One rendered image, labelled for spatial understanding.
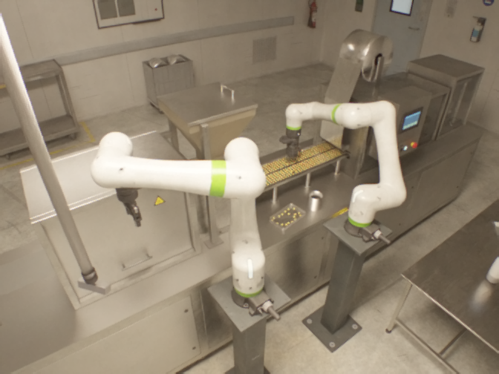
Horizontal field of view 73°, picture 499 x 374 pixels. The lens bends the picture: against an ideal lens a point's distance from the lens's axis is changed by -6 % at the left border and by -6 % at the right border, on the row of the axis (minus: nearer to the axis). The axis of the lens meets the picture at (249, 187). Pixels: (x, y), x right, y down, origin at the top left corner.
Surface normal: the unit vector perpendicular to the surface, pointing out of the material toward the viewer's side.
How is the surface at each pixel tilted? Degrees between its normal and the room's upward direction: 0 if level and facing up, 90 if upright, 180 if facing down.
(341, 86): 71
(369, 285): 0
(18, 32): 90
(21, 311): 0
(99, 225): 90
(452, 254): 0
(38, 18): 90
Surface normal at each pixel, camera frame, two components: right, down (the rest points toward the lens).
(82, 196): 0.00, -0.80
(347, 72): -0.78, 0.06
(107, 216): 0.56, 0.50
